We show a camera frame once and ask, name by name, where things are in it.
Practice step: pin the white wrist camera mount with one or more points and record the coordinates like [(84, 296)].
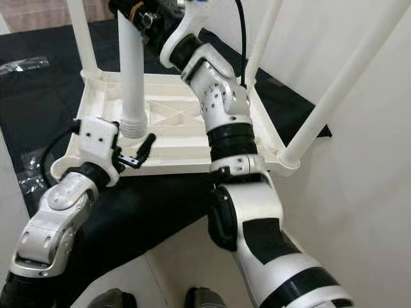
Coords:
[(192, 25), (99, 141)]

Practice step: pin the white plastic children table top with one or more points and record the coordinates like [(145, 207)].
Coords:
[(167, 119)]

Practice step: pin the beige wicker basket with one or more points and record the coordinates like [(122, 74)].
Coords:
[(32, 13)]

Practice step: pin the grey robot foot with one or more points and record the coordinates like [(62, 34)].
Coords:
[(205, 298), (112, 300)]

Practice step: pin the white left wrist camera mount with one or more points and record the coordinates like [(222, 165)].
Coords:
[(99, 141)]

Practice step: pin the clear tape strip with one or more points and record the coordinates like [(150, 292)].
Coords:
[(22, 64)]

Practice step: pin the grey right robot foot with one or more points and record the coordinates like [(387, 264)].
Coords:
[(205, 298)]

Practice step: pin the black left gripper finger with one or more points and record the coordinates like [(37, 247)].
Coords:
[(146, 147)]

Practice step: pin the grey left robot foot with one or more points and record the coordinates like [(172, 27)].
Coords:
[(112, 300)]

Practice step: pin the black tablecloth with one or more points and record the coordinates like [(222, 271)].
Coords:
[(32, 96)]

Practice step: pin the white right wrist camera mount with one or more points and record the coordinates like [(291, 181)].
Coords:
[(192, 25)]

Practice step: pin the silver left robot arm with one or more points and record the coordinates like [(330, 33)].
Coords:
[(58, 218)]

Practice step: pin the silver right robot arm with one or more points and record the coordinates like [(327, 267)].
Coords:
[(225, 96)]

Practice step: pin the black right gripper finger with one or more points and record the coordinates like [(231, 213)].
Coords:
[(131, 9)]

